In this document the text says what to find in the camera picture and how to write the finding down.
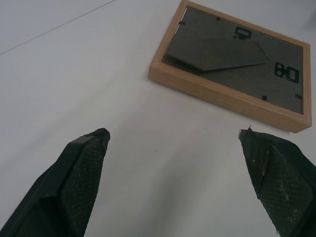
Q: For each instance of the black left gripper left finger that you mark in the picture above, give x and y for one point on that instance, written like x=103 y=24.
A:
x=71 y=177

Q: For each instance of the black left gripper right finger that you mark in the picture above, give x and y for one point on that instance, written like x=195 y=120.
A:
x=279 y=177

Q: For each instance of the wooden picture frame face down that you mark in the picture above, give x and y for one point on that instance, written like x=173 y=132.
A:
x=229 y=74

